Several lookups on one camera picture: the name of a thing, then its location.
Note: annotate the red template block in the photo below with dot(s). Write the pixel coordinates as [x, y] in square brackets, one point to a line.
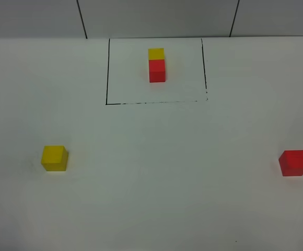
[157, 71]

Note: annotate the yellow template block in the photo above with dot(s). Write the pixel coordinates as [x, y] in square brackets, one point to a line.
[156, 54]

